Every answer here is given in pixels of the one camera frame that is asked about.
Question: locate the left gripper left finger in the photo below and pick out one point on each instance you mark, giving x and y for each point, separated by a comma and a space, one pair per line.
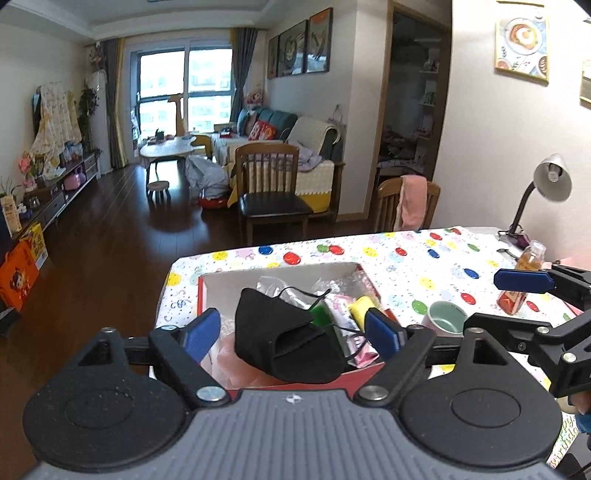
178, 353

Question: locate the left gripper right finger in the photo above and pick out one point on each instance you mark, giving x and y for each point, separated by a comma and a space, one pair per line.
404, 352

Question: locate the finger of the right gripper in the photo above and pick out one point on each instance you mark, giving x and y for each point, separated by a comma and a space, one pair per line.
514, 334
523, 281

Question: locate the panda print tissue pack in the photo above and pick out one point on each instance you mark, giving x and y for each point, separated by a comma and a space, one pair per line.
355, 347

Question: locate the yellow cloth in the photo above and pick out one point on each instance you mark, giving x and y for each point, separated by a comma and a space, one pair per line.
359, 308

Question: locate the black face mask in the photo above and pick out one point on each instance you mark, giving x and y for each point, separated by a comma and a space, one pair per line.
306, 354

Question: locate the pink mesh bath pouf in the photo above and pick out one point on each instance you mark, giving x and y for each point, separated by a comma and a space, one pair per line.
224, 365

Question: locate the green sponge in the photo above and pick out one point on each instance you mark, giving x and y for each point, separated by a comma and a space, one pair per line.
320, 316

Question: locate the blue gloved hand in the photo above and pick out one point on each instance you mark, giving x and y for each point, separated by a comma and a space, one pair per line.
582, 402

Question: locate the orange drink bottle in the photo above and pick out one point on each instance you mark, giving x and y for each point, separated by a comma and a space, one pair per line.
532, 259

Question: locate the purple hair clip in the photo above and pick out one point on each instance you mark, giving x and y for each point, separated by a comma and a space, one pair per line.
521, 239

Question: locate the pale green ceramic mug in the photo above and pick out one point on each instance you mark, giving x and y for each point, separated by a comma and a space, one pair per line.
445, 318

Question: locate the balloon print tablecloth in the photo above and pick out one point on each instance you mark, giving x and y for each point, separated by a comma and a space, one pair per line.
409, 271

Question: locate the red white cardboard box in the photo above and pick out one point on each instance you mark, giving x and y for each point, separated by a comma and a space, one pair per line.
219, 290

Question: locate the white desk lamp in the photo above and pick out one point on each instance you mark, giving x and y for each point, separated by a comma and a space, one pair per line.
552, 180

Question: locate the pink towel on chair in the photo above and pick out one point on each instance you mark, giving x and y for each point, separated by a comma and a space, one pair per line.
413, 202

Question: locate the wooden chair with towel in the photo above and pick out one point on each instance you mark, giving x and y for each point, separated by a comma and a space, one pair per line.
386, 217

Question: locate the small wooden stool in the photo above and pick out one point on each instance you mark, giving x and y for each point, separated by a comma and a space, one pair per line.
158, 190

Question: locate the grey bundle on floor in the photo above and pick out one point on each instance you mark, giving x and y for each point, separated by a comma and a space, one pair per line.
205, 178

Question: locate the orange gift bag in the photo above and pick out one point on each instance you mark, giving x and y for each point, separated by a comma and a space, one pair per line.
18, 274

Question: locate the dark tv cabinet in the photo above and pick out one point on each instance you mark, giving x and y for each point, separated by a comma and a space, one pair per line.
45, 205

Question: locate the dark wooden dining chair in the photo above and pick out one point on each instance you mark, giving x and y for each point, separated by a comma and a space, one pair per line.
266, 182

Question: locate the white coffee table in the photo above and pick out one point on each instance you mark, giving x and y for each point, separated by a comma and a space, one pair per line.
173, 149

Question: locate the food picture gold frame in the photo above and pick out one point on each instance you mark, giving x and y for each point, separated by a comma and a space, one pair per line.
521, 47

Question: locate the dark framed wall pictures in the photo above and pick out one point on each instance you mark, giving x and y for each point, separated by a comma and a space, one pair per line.
305, 48

